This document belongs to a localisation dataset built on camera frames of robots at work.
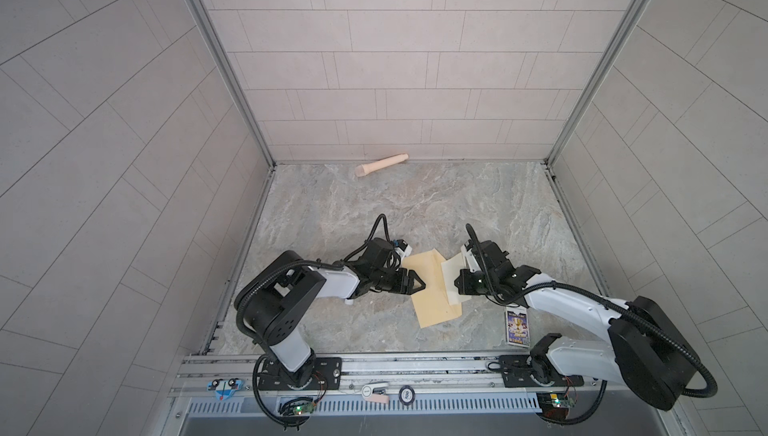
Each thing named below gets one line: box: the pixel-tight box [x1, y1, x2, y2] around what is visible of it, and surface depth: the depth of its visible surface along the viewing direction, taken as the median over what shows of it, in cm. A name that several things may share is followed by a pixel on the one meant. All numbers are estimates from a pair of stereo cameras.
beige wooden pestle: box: [354, 153, 409, 177], surface depth 114 cm
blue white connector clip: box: [207, 378, 243, 401], surface depth 69 cm
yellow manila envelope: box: [402, 248, 463, 329], surface depth 84 cm
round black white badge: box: [399, 385, 416, 405], surface depth 70 cm
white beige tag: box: [361, 383, 389, 403], surface depth 69 cm
